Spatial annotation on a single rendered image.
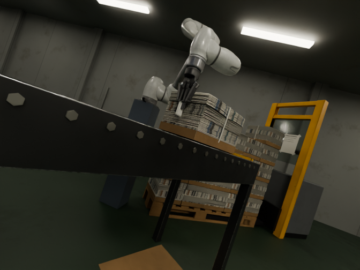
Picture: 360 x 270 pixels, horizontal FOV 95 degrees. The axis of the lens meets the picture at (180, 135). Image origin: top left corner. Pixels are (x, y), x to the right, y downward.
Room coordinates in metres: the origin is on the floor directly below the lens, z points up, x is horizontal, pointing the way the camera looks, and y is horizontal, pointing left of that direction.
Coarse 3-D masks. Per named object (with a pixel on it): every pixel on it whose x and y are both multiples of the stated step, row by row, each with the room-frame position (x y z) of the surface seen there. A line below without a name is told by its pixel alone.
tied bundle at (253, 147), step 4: (248, 140) 1.93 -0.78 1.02; (252, 140) 1.95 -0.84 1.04; (248, 144) 1.95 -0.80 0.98; (252, 144) 1.97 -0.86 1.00; (256, 144) 1.99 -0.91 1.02; (260, 144) 2.01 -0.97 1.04; (244, 148) 1.93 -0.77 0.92; (248, 148) 1.95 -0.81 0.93; (252, 148) 1.98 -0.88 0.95; (256, 148) 2.00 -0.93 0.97; (260, 148) 2.03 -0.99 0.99; (248, 152) 1.95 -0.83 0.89; (252, 152) 1.98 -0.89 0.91; (256, 152) 2.00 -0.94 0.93; (260, 152) 2.02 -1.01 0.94; (256, 160) 2.04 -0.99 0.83
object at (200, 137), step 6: (162, 126) 0.92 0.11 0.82; (168, 126) 0.88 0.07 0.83; (174, 126) 0.84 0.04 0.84; (180, 126) 0.81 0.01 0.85; (174, 132) 0.84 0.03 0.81; (180, 132) 0.80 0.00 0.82; (186, 132) 0.77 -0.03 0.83; (192, 132) 0.75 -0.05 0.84; (198, 132) 0.74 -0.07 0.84; (192, 138) 0.74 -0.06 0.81; (198, 138) 0.75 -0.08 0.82; (204, 138) 0.78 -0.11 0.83; (210, 138) 0.80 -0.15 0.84; (210, 144) 0.82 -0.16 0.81
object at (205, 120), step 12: (204, 96) 0.75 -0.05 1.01; (168, 108) 0.93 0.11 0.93; (192, 108) 0.80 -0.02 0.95; (204, 108) 0.74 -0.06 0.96; (216, 108) 0.78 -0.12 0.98; (168, 120) 0.91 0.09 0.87; (180, 120) 0.84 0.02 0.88; (192, 120) 0.78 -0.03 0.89; (204, 120) 0.76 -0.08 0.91; (216, 120) 0.81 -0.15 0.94; (204, 132) 0.77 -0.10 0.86; (216, 132) 0.84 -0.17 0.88; (204, 144) 0.82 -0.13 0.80
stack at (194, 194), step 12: (156, 180) 1.69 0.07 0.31; (168, 180) 1.61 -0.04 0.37; (144, 192) 1.91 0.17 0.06; (156, 192) 1.61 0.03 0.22; (180, 192) 1.68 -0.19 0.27; (192, 192) 1.73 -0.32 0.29; (204, 192) 1.79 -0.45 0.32; (216, 192) 1.85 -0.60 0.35; (228, 192) 1.95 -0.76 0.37; (156, 204) 1.59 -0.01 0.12; (204, 204) 1.82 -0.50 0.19; (216, 204) 1.88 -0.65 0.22; (228, 204) 1.94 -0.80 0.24; (180, 216) 1.72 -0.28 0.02; (204, 216) 1.83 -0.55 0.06; (228, 216) 1.96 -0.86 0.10
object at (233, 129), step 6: (234, 114) 0.89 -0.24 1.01; (234, 120) 0.91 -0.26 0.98; (240, 120) 0.95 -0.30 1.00; (228, 126) 0.89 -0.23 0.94; (234, 126) 0.92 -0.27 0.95; (240, 126) 0.97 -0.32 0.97; (228, 132) 0.91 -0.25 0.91; (234, 132) 0.94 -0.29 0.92; (240, 132) 0.98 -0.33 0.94; (222, 138) 0.88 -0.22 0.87; (228, 138) 0.92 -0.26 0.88; (234, 138) 0.96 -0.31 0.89; (234, 144) 0.98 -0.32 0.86; (222, 150) 0.90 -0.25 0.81
